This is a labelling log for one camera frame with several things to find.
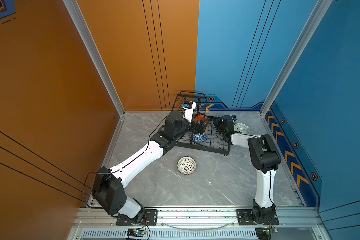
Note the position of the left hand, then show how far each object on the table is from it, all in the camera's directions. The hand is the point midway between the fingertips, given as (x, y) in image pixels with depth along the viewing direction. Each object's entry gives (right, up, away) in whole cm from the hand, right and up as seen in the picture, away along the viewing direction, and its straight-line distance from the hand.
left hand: (202, 115), depth 72 cm
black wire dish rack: (+12, -16, +28) cm, 35 cm away
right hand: (+10, 0, +31) cm, 33 cm away
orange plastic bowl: (+2, +1, +30) cm, 30 cm away
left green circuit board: (-32, -56, -2) cm, 65 cm away
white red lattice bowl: (-8, -29, +17) cm, 35 cm away
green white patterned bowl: (+33, -7, +36) cm, 50 cm away
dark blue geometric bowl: (+2, -13, +30) cm, 33 cm away
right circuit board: (+29, -56, -2) cm, 63 cm away
